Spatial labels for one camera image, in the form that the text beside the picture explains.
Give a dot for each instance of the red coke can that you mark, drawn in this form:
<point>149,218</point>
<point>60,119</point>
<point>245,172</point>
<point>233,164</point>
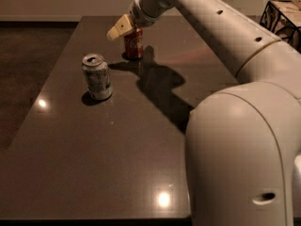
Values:
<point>133,44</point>

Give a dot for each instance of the white green soda can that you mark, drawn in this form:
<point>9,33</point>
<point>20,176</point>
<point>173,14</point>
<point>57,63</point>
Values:
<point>96,72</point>

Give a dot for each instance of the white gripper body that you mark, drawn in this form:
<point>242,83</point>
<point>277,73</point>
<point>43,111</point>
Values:
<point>140,13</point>

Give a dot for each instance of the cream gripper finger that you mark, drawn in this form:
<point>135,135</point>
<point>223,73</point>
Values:
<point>123,27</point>

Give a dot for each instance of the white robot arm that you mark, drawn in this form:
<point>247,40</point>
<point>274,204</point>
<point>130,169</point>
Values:
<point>241,142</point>

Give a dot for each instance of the black wire basket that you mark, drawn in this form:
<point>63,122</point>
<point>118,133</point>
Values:
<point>283,18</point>

